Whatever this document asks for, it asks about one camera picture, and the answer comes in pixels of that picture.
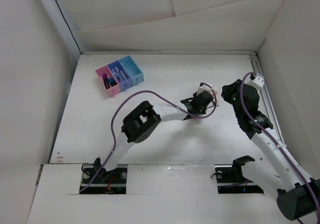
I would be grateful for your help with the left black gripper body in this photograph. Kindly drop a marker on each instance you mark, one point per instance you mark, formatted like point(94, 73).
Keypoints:
point(201, 112)

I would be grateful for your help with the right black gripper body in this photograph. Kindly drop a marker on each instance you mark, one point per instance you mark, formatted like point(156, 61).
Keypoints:
point(230, 96)

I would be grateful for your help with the pink white stapler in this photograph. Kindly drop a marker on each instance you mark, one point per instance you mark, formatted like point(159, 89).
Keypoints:
point(214, 93)

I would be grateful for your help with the blue cap black highlighter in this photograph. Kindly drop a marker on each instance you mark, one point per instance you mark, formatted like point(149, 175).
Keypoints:
point(112, 82)

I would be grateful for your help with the purple cap black highlighter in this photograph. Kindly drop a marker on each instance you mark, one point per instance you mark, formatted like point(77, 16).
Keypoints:
point(106, 81)

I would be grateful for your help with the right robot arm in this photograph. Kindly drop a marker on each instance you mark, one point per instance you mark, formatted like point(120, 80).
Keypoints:
point(296, 192)

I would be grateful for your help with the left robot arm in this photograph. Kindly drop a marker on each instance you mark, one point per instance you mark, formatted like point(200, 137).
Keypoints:
point(139, 124)

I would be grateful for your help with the light blue drawer box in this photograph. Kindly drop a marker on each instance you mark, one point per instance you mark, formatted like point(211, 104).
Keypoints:
point(132, 70)

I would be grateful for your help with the purple-blue drawer box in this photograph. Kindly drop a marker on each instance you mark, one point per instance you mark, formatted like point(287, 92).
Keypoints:
point(125, 84)

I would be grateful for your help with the pink drawer box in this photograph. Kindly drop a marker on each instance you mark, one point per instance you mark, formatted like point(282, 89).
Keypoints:
point(112, 91)

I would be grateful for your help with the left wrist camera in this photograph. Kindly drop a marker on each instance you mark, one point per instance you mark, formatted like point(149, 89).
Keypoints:
point(205, 87)

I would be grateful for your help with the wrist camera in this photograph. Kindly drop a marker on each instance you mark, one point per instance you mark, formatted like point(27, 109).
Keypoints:
point(257, 81)
point(205, 87)

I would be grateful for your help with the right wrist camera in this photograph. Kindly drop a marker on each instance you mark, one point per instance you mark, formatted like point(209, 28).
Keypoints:
point(257, 81)

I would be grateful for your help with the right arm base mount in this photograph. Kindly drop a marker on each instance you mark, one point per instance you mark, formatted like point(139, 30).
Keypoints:
point(230, 179)

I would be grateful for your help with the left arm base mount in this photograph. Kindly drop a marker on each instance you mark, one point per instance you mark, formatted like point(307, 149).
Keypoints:
point(112, 182)

